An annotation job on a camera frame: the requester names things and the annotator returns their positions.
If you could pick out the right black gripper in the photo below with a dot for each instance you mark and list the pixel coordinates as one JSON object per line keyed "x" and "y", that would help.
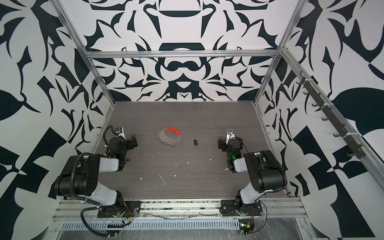
{"x": 224, "y": 142}

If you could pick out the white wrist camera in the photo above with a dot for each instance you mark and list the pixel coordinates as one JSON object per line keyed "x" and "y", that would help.
{"x": 119, "y": 132}
{"x": 230, "y": 134}

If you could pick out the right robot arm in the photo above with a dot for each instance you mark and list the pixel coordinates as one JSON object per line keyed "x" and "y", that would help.
{"x": 265, "y": 172}

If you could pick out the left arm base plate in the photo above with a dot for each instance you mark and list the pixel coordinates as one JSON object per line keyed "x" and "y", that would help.
{"x": 127, "y": 210}

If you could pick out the white slotted cable duct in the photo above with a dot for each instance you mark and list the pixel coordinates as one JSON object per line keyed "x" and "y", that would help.
{"x": 186, "y": 224}

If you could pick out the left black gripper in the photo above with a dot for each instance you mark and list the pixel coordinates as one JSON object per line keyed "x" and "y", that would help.
{"x": 131, "y": 145}

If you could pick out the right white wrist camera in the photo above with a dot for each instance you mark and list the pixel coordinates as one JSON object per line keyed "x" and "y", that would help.
{"x": 230, "y": 134}

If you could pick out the aluminium frame crossbar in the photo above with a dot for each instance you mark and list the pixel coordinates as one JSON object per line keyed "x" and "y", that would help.
{"x": 177, "y": 54}

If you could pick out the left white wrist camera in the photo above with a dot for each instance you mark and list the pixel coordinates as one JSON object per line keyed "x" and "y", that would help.
{"x": 119, "y": 132}

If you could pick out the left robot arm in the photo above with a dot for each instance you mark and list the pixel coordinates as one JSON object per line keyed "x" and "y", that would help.
{"x": 79, "y": 179}

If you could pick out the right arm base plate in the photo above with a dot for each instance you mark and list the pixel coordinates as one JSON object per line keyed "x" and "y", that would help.
{"x": 231, "y": 208}

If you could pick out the black wall hook rack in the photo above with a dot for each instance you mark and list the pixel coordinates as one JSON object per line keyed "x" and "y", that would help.
{"x": 333, "y": 115}

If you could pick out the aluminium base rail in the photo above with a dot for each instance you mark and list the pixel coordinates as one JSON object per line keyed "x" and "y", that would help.
{"x": 186, "y": 208}

